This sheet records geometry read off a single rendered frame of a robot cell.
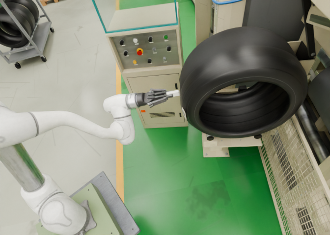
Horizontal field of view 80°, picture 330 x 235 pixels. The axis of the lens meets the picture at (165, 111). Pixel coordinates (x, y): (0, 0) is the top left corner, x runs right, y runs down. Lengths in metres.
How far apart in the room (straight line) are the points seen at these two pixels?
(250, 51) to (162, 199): 1.61
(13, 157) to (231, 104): 1.22
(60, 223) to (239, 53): 1.14
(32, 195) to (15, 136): 0.52
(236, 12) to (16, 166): 1.26
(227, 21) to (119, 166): 1.79
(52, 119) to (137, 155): 1.53
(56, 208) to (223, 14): 1.27
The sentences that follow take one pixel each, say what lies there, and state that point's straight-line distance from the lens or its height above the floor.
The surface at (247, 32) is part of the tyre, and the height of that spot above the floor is 1.49.
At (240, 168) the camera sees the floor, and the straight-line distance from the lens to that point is 2.19.
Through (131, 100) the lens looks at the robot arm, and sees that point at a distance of 1.09.
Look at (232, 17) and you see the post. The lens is 1.16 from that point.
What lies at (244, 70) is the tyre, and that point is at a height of 1.45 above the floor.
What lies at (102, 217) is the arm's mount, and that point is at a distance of 1.38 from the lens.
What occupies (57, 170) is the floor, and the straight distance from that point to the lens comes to 2.67.
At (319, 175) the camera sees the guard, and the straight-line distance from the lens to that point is 1.20.
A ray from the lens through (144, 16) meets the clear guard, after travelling 1.54.
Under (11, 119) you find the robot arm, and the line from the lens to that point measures 0.85.
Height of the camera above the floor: 1.99
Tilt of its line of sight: 51 degrees down
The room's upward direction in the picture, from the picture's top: 13 degrees counter-clockwise
